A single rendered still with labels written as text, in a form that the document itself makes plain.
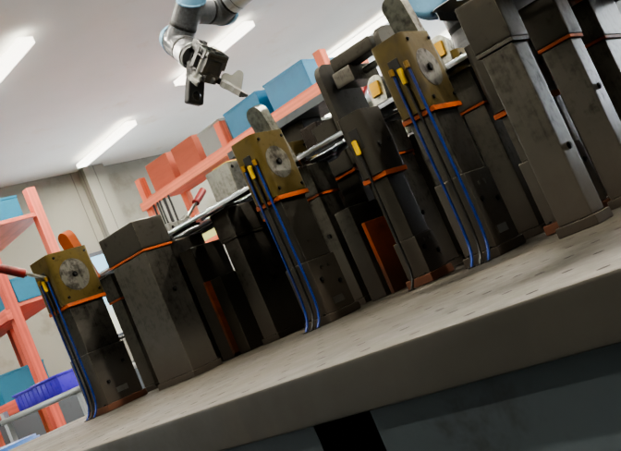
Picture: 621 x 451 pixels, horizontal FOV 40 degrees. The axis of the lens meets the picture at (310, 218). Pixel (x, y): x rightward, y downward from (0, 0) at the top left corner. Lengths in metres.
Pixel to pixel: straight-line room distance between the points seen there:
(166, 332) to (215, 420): 0.98
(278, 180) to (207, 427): 0.75
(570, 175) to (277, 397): 0.45
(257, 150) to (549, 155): 0.61
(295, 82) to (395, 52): 5.80
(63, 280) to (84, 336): 0.13
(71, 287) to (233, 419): 1.21
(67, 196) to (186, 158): 2.97
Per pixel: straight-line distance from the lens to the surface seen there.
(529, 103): 0.99
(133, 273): 1.75
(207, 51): 2.20
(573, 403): 0.58
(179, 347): 1.71
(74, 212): 10.74
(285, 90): 7.10
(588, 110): 1.15
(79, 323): 1.90
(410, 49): 1.24
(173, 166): 8.33
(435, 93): 1.23
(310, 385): 0.66
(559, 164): 0.98
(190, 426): 0.79
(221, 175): 1.97
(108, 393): 1.89
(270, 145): 1.47
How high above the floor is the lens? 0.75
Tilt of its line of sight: 5 degrees up
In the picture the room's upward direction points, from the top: 24 degrees counter-clockwise
